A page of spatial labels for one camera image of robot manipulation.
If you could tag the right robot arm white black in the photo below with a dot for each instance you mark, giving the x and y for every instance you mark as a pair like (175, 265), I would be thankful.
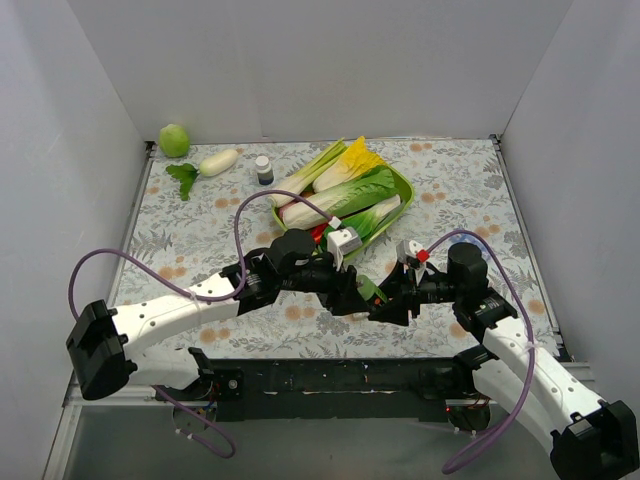
(585, 436)

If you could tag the green round cabbage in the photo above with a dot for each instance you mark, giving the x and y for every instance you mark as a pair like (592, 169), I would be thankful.
(174, 141)

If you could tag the red chili peppers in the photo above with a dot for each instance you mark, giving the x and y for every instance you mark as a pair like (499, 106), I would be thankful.
(317, 232)

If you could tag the bok choy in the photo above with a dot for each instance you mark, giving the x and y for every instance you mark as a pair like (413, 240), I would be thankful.
(366, 222)

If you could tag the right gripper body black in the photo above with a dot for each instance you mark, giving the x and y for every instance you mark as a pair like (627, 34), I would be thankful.
(401, 293)

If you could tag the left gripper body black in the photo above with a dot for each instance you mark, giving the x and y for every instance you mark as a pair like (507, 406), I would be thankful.
(338, 288)

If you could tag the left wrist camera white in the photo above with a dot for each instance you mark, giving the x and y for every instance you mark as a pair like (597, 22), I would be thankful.
(341, 243)

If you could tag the green pill bottle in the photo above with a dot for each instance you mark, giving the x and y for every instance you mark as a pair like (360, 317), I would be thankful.
(369, 291)

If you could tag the green plastic tray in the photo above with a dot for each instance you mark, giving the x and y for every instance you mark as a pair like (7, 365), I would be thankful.
(404, 189)

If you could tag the green napa cabbage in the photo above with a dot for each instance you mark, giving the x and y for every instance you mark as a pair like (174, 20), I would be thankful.
(341, 200)

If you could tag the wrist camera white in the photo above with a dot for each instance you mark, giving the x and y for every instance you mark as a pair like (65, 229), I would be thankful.
(412, 254)
(341, 243)

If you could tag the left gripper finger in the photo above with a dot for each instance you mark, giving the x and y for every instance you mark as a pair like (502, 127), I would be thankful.
(346, 302)
(349, 279)

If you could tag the yellow napa cabbage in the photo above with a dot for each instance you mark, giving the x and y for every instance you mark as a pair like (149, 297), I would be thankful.
(355, 161)

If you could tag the leek white green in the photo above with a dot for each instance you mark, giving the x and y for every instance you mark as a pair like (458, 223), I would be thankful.
(297, 182)

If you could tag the floral patterned table mat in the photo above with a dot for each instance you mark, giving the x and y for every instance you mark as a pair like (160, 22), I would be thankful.
(460, 193)

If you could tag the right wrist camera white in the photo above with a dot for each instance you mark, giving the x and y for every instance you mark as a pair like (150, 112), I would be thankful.
(412, 254)

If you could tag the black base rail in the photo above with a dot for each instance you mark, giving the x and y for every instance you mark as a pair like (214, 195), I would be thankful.
(425, 389)

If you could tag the white blue pill bottle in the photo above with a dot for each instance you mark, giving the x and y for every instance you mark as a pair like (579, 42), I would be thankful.
(264, 170)

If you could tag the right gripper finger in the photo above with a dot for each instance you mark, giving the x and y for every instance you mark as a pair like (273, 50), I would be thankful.
(397, 311)
(393, 282)

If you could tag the white radish with leaves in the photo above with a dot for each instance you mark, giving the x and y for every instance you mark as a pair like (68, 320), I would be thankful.
(187, 174)

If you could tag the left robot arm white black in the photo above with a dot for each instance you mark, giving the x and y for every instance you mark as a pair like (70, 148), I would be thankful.
(111, 347)

